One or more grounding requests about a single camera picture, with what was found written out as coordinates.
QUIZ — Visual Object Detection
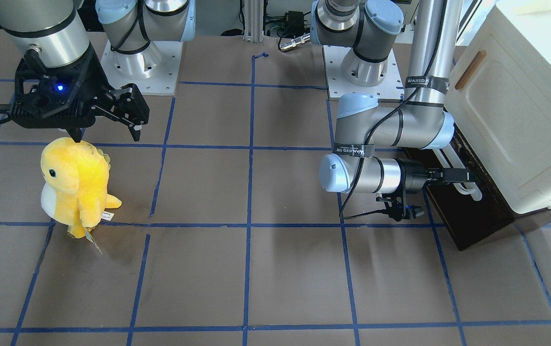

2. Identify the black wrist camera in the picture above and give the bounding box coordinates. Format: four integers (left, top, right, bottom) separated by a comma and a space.
376, 193, 425, 222

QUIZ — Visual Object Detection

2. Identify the black gripper body near plush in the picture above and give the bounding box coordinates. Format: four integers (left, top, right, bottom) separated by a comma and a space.
8, 46, 115, 129

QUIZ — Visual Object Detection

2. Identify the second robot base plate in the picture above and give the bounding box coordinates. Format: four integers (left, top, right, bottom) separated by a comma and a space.
323, 46, 404, 102

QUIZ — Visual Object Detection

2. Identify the silver robot arm by drawer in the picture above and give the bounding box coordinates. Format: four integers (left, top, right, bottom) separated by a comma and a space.
312, 0, 463, 194

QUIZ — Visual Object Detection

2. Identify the aluminium frame post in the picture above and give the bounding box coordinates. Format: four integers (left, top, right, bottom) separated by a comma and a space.
242, 0, 266, 44

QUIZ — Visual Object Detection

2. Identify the black gripper body by drawer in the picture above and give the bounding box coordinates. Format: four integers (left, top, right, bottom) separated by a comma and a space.
397, 159, 442, 194

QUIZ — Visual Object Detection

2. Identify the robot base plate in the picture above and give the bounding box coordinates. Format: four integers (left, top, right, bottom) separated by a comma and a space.
100, 41, 184, 96

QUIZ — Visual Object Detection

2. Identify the yellow plush toy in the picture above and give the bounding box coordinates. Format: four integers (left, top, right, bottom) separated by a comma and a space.
40, 137, 122, 244

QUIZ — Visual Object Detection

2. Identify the silver robot arm near plush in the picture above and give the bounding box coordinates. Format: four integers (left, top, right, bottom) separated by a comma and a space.
0, 0, 196, 142

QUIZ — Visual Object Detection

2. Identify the white cabinet box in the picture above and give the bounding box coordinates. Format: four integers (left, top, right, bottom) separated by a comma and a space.
445, 0, 551, 214

